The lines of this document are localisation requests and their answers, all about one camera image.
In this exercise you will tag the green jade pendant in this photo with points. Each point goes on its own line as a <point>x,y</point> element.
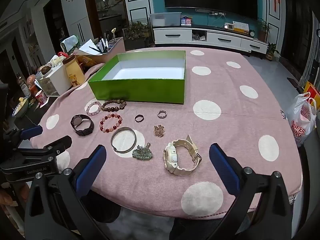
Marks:
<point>142,153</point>

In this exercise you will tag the cardboard box with pens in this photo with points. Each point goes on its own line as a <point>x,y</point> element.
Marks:
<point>116,46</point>

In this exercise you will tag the white storage box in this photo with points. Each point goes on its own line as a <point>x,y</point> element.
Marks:
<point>57,82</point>

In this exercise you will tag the orange snack packet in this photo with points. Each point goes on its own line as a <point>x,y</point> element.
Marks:
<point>85,60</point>

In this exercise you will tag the silver bangle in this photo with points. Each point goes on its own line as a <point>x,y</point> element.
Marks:
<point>132,132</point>

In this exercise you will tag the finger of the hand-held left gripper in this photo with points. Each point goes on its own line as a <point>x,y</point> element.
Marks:
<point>31,131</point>
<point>57,142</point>

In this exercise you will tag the yellow bear bottle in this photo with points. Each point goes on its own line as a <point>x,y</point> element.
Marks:
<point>73,73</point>

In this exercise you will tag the white tv cabinet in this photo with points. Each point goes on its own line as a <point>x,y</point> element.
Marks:
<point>225,38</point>

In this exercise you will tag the gold brooch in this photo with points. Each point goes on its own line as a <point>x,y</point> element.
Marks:
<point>159,130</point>

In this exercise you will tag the rolled green white cloth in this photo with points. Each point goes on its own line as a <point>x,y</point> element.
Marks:
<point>70,43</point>

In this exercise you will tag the tall potted plant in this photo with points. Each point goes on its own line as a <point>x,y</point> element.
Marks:
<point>263,30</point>

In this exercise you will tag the person's left hand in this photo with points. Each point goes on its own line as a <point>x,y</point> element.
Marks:
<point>7,196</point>

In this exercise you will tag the small potted plant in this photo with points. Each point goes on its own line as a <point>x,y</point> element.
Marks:
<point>271,51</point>

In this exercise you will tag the small alarm clock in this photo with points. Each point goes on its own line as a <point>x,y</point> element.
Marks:
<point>251,33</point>

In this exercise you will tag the pink polka dot tablecloth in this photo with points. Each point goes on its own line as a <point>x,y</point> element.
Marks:
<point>237,130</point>

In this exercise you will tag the yellow desk calendar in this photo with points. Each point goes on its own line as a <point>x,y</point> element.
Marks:
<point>240,27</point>

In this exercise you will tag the black wrist watch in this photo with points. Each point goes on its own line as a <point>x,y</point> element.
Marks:
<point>82,130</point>

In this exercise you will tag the white plastic shopping bag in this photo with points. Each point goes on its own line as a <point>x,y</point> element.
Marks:
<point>300,122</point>

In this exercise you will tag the clear plastic storage bin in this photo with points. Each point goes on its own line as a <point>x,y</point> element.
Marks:
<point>165,20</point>

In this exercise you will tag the pink instant noodle cup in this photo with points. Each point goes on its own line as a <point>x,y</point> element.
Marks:
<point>41,98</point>

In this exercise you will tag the bowl with food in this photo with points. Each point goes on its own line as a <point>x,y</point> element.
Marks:
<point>20,107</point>

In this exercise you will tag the beige wrist watch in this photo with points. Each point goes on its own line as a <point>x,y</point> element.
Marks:
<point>172,156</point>

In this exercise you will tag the bushy potted plants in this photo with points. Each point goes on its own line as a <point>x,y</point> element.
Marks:
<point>137,31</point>

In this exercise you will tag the green cardboard box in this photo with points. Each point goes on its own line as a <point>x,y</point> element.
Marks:
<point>140,87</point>

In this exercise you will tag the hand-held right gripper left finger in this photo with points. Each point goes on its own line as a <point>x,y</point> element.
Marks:
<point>91,170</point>

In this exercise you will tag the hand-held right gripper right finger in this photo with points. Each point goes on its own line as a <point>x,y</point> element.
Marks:
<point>223,170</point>

